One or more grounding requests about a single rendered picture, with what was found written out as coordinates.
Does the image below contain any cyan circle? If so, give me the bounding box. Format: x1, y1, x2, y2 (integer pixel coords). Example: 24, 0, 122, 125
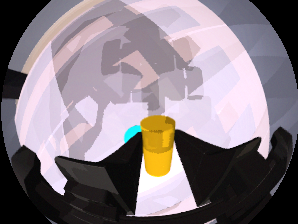
124, 125, 141, 143

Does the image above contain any yellow cylinder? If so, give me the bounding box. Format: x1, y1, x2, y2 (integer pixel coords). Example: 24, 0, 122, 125
140, 115, 176, 177

